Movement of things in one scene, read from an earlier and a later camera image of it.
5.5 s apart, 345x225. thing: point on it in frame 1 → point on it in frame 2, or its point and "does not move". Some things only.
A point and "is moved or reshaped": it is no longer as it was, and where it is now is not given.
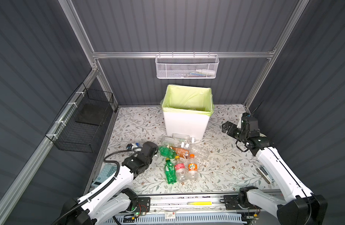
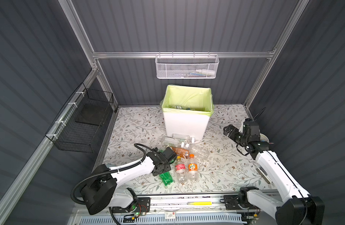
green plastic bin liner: [188, 99] does not move
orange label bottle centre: [192, 173] does not move
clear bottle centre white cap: [199, 153] does not move
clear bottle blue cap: [136, 147] is moved or reshaped
